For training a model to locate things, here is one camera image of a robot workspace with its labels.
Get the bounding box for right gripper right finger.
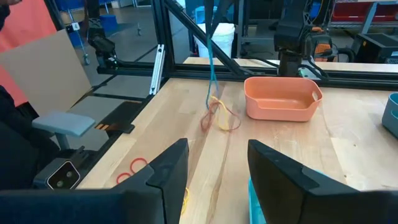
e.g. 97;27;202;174
248;139;398;224

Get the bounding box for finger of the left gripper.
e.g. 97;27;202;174
203;0;216;41
213;0;234;27

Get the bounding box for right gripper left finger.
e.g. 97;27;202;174
0;138;190;224

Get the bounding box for yellow rubber band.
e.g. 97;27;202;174
181;186;190;216
209;96;231;132

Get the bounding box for red rubber band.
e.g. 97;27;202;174
200;100;242;133
116;157;149;185

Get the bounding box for white bin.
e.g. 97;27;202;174
193;22;236;58

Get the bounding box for teal green plastic basket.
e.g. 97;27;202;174
248;177;267;224

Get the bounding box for silver aluminium bar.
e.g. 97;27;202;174
149;44;166;96

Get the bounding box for hazard-striped black mat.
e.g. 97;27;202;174
94;100;136;135

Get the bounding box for orange plastic basket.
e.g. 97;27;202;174
243;76;323;123

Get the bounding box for blue storage bin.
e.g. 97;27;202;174
98;14;119;32

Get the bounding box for orange black vacuum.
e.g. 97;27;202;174
310;26;356;63

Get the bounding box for grey chair armrest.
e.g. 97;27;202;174
31;111;97;151

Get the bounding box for dark blue plastic basket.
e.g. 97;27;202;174
381;92;398;139

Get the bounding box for red storage bins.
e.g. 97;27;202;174
330;0;398;23

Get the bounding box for person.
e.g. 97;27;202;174
0;0;62;191

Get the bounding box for black equipment cart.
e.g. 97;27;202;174
354;32;398;65

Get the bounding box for tan cardboard board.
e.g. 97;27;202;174
0;29;93;116

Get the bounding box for orange backdrop panel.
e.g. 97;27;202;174
0;0;58;107

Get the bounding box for grey table-level camera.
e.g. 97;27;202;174
32;145;91;191

